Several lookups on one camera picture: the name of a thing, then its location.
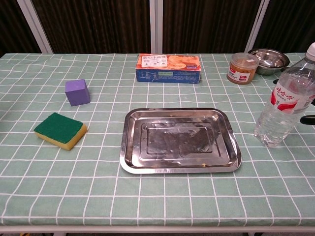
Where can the green white checked tablecloth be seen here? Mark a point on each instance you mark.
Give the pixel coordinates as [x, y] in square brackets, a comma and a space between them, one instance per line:
[73, 186]

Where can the white metal frame post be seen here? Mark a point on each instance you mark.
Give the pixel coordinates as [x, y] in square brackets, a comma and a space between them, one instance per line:
[37, 27]
[156, 24]
[257, 24]

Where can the purple foam cube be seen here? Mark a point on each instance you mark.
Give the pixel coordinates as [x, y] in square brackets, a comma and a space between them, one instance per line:
[76, 92]

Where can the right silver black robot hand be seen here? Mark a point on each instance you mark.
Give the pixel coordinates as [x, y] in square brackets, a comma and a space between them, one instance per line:
[308, 120]

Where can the stainless steel rectangular tray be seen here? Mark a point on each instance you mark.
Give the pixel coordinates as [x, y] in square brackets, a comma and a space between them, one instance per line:
[179, 141]

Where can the clear plastic jar brown contents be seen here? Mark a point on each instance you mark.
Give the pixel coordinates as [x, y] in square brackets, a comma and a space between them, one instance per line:
[242, 70]

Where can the clear plastic bottle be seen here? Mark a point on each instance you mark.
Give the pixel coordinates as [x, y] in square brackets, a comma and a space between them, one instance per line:
[283, 103]

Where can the dark brown curtain panel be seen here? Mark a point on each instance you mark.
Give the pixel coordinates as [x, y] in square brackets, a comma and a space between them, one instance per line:
[290, 24]
[14, 24]
[98, 24]
[209, 24]

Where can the orange blue biscuit box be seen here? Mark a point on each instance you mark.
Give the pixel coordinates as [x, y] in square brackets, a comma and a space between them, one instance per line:
[168, 70]

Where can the green yellow scrub sponge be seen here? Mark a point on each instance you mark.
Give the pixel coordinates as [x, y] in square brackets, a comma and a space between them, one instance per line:
[59, 129]

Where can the stainless steel round bowl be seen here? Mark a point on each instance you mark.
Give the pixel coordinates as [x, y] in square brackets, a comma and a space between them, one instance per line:
[270, 61]

